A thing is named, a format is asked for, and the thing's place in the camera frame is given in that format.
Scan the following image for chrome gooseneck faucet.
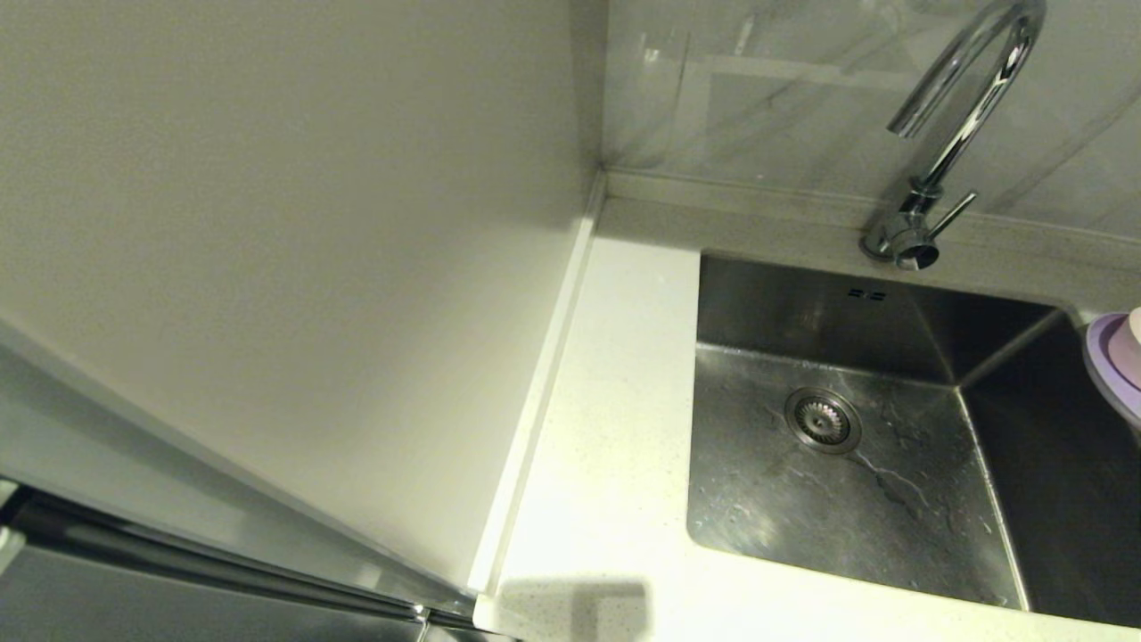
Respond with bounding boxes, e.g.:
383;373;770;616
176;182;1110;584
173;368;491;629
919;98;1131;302
858;0;1047;272

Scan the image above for chrome bar door handle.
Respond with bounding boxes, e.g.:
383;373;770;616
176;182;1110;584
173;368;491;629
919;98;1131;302
0;486;518;641

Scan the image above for pink round bowl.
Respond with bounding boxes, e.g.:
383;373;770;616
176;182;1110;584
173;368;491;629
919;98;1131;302
1112;307;1141;386

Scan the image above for purple plate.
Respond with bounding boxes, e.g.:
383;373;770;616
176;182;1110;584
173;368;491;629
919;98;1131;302
1083;311;1141;427

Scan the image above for stainless steel sink basin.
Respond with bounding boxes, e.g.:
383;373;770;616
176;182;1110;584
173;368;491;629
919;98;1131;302
685;251;1141;627

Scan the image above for round metal drain strainer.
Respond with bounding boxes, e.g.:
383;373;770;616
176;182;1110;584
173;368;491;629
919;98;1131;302
783;387;862;455

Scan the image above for tall silver door refrigerator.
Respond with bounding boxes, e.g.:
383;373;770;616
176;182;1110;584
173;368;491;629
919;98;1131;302
0;0;607;642

